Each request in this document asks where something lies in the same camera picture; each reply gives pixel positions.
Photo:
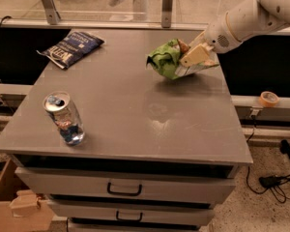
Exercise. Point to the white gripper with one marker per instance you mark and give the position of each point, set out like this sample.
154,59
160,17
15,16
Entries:
217,35

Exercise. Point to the green rice chip bag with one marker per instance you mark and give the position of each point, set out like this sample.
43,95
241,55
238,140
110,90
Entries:
165,60

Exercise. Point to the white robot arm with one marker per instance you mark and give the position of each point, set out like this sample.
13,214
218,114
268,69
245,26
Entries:
257,17

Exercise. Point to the blue chip bag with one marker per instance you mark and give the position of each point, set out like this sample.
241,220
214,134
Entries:
72,49

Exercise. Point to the roll of masking tape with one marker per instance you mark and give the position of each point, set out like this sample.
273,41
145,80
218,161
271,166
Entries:
268,99

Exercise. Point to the grey drawer cabinet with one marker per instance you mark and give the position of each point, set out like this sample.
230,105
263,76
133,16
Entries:
135,122

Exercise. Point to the top grey drawer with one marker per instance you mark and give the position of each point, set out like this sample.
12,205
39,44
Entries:
94,184

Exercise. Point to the grey drawer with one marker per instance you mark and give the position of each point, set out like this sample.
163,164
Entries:
72,209
94,184

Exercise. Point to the silver energy drink can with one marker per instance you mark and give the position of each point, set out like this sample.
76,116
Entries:
61,109

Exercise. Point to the cardboard box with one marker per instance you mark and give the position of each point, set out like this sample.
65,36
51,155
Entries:
21,209

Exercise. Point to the middle metal bracket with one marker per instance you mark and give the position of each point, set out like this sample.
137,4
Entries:
166,13

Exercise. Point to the metal bracket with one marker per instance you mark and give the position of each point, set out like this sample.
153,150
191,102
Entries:
166,13
51,13

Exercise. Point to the left metal bracket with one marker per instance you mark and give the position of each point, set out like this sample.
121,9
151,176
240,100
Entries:
51,13

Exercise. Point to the black top drawer handle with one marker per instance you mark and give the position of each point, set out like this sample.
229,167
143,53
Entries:
123,191

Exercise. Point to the black drawer handle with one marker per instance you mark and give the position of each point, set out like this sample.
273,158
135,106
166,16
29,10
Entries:
123,191
130,217

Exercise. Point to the black power adapter with cable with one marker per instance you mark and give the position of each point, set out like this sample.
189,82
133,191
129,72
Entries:
273,184

